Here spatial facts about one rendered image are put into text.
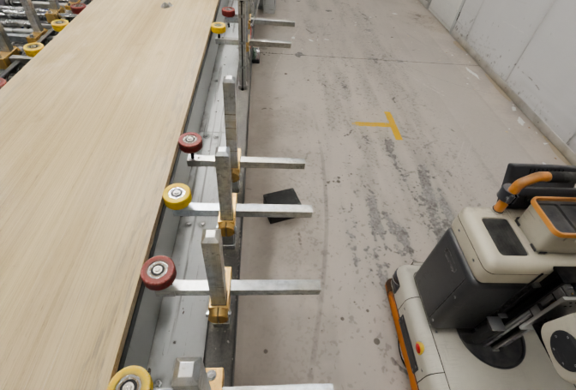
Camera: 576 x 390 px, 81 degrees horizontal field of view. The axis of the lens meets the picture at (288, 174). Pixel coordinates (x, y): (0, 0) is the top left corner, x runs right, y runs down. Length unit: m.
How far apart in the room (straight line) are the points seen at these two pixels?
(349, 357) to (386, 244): 0.70
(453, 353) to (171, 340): 1.09
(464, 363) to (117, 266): 1.32
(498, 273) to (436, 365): 0.51
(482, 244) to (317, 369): 0.92
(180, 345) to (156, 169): 0.53
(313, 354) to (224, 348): 0.81
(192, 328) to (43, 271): 0.43
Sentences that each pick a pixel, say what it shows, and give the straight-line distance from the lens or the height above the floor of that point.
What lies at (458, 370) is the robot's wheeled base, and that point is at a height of 0.28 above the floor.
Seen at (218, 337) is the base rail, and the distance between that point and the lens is 1.03.
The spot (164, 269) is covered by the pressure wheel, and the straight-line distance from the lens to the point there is 0.91.
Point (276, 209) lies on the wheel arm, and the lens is 1.07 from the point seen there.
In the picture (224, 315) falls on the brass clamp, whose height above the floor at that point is 0.83.
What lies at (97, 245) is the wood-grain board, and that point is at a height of 0.90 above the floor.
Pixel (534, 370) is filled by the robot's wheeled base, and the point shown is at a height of 0.28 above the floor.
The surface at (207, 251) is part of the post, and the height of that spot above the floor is 1.08.
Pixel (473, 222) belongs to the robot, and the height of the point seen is 0.81.
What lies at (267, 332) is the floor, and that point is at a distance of 1.78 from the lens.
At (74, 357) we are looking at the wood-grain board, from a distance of 0.88.
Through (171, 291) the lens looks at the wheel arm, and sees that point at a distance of 0.97.
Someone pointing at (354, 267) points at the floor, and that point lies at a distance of 2.00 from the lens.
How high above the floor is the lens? 1.67
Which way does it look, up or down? 45 degrees down
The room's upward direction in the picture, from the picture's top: 7 degrees clockwise
